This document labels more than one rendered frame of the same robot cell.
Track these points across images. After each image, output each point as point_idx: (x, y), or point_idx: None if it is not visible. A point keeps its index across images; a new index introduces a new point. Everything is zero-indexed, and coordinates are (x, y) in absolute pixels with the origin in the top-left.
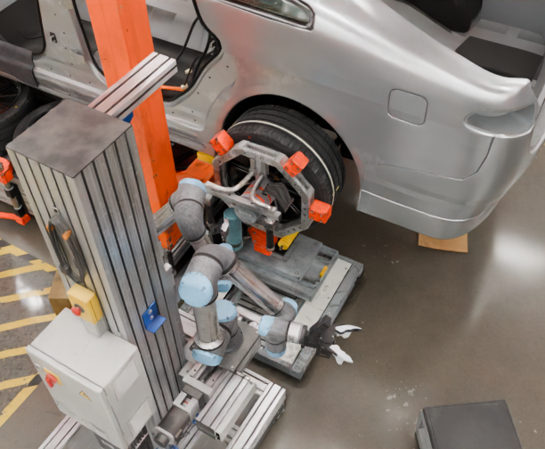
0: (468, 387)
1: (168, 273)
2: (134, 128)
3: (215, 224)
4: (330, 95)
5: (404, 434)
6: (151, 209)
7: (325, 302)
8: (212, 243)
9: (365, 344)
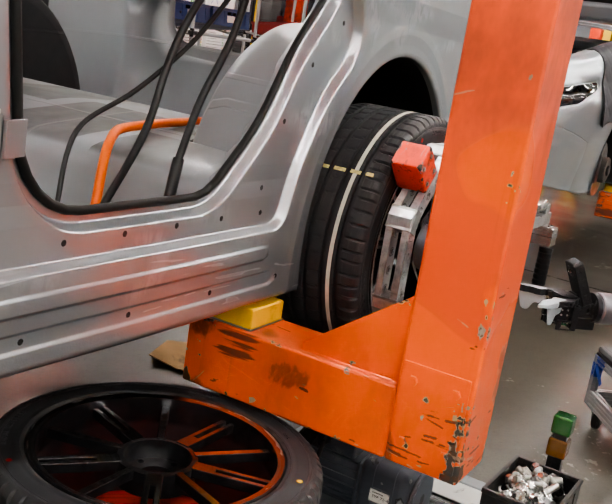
0: (525, 421)
1: None
2: (561, 71)
3: (574, 258)
4: (446, 28)
5: None
6: (501, 339)
7: None
8: (578, 305)
9: (477, 472)
